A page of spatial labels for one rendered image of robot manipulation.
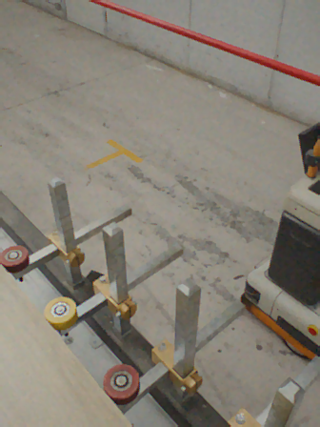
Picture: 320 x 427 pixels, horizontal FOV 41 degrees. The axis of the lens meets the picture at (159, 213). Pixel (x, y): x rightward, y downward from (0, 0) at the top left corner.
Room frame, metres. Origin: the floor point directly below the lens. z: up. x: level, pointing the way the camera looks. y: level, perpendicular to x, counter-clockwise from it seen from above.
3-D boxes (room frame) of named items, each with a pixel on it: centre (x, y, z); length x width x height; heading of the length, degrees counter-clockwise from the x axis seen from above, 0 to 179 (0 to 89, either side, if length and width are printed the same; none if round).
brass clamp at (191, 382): (0.56, -0.04, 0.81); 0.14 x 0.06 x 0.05; 41
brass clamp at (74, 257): (0.94, 0.29, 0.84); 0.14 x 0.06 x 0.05; 41
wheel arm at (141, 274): (0.79, 0.10, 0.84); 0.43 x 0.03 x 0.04; 131
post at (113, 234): (0.73, 0.11, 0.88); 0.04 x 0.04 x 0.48; 41
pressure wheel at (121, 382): (0.47, 0.08, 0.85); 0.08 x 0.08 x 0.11
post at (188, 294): (0.54, -0.06, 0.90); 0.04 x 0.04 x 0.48; 41
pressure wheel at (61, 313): (0.66, 0.25, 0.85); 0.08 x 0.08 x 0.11
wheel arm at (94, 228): (0.98, 0.27, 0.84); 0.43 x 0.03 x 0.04; 131
